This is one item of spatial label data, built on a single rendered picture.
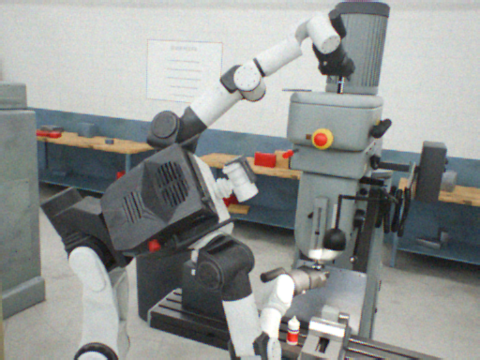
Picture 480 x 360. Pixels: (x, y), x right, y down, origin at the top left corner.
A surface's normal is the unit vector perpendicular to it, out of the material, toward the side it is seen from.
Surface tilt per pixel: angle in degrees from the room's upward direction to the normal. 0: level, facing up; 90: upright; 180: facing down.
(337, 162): 90
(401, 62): 90
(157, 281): 94
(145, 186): 74
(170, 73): 90
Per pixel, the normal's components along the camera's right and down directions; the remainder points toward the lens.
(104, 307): -0.15, 0.61
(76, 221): -0.05, 0.23
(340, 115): -0.37, 0.19
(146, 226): -0.49, -0.11
